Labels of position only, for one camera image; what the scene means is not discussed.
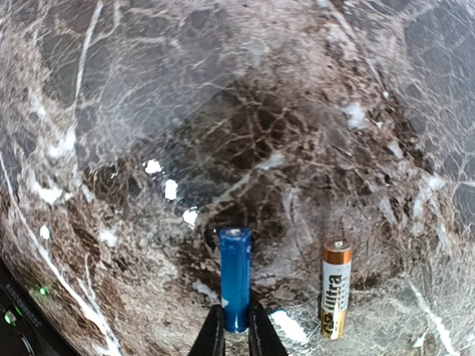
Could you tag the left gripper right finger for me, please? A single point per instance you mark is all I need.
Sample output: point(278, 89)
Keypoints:
point(263, 339)

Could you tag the blue battery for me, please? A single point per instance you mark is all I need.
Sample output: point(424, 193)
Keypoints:
point(235, 259)

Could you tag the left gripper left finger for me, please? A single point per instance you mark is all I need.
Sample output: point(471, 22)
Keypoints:
point(210, 340)

